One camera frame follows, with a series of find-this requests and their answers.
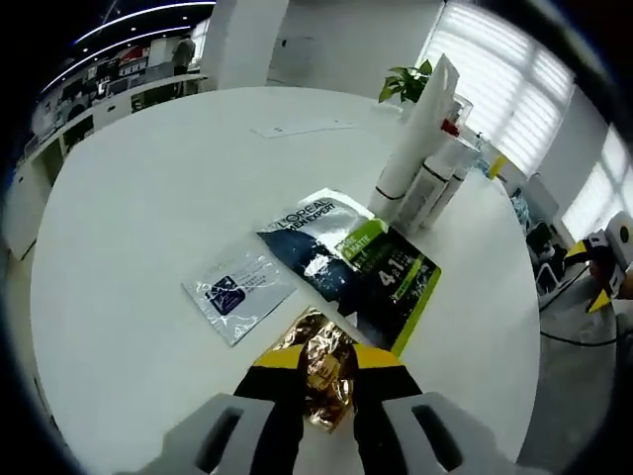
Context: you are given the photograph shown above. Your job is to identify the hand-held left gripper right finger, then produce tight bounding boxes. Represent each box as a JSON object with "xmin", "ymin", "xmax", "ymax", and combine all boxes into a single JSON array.
[{"xmin": 349, "ymin": 343, "xmax": 528, "ymax": 475}]

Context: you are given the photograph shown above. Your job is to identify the potted green plant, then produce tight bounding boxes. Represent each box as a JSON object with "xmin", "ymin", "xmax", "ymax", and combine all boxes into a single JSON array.
[{"xmin": 378, "ymin": 58, "xmax": 435, "ymax": 106}]

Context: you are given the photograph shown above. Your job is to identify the green black skincare sachet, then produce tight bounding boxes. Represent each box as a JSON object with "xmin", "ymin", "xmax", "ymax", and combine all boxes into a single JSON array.
[{"xmin": 256, "ymin": 186, "xmax": 444, "ymax": 359}]

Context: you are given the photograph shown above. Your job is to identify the black office chair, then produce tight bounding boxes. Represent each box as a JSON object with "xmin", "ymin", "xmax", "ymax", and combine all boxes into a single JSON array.
[{"xmin": 524, "ymin": 220, "xmax": 568, "ymax": 263}]

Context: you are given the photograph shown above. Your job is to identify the white skincare sachet blue print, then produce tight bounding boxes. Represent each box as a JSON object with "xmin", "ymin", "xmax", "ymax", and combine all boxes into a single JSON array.
[{"xmin": 181, "ymin": 249, "xmax": 300, "ymax": 348}]

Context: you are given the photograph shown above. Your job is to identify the white office desks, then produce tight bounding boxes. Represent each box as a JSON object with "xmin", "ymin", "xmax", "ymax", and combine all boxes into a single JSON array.
[{"xmin": 4, "ymin": 71, "xmax": 212, "ymax": 261}]

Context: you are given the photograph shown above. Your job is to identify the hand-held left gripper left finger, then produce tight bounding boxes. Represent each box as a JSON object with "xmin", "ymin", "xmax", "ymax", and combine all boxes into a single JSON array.
[{"xmin": 113, "ymin": 343, "xmax": 307, "ymax": 475}]

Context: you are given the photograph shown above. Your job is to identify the gold foil skincare sachet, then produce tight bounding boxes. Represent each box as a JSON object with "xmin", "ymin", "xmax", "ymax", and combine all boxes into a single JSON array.
[{"xmin": 273, "ymin": 305, "xmax": 361, "ymax": 436}]

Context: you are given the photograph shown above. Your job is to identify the white table socket panel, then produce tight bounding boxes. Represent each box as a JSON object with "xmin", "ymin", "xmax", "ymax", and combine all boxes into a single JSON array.
[{"xmin": 250, "ymin": 120, "xmax": 358, "ymax": 139}]

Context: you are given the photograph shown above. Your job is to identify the white window blinds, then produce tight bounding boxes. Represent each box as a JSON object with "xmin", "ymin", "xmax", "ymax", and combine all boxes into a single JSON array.
[
  {"xmin": 561, "ymin": 126, "xmax": 633, "ymax": 243},
  {"xmin": 417, "ymin": 2, "xmax": 578, "ymax": 177}
]

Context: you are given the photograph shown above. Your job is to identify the black cable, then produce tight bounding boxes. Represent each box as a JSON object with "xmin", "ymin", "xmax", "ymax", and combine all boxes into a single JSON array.
[{"xmin": 539, "ymin": 274, "xmax": 620, "ymax": 347}]

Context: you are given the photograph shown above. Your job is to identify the white skincare tube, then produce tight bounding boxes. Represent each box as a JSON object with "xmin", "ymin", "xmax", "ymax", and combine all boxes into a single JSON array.
[{"xmin": 367, "ymin": 51, "xmax": 462, "ymax": 217}]

